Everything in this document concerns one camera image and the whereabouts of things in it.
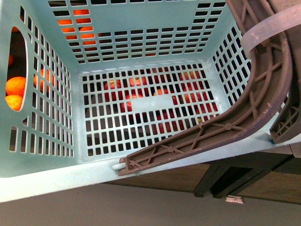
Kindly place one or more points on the orange fruit lower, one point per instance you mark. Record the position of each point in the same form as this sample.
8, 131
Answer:
14, 102

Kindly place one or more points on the light blue plastic basket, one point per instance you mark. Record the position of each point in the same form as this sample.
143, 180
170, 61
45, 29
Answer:
119, 88

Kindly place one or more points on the orange fruit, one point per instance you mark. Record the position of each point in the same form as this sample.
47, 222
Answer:
16, 86
14, 102

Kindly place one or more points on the orange fruit upper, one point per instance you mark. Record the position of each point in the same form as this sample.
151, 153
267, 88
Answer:
16, 86

